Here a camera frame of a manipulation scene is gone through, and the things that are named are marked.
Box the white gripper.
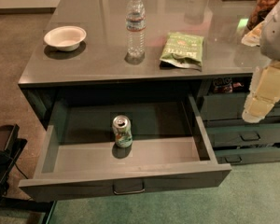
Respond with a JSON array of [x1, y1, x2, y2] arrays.
[[241, 21, 280, 123]]

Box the glass snack jar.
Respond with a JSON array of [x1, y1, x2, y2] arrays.
[[246, 0, 279, 30]]

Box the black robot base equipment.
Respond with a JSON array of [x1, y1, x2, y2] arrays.
[[0, 124, 27, 198]]

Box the snack packages in shelf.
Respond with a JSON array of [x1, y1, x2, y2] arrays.
[[211, 77, 248, 93]]

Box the white paper bowl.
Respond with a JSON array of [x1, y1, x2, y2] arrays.
[[44, 26, 87, 52]]

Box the grey right middle drawer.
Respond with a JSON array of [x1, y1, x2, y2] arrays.
[[206, 123, 280, 147]]

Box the green chip bag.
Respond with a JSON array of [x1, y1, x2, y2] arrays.
[[160, 32, 203, 71]]

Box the clear plastic water bottle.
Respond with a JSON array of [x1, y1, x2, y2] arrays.
[[126, 0, 146, 60]]

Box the grey right lower drawer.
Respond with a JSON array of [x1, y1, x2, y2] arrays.
[[215, 147, 280, 165]]

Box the open grey top drawer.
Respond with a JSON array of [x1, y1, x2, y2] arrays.
[[19, 96, 231, 203]]

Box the green 7up soda can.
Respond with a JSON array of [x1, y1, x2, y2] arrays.
[[112, 115, 133, 148]]

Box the grey counter cabinet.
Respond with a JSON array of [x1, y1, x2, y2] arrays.
[[19, 0, 280, 151]]

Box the grey right upper drawer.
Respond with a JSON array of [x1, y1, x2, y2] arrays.
[[200, 92, 280, 121]]

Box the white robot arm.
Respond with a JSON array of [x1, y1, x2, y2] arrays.
[[242, 0, 280, 123]]

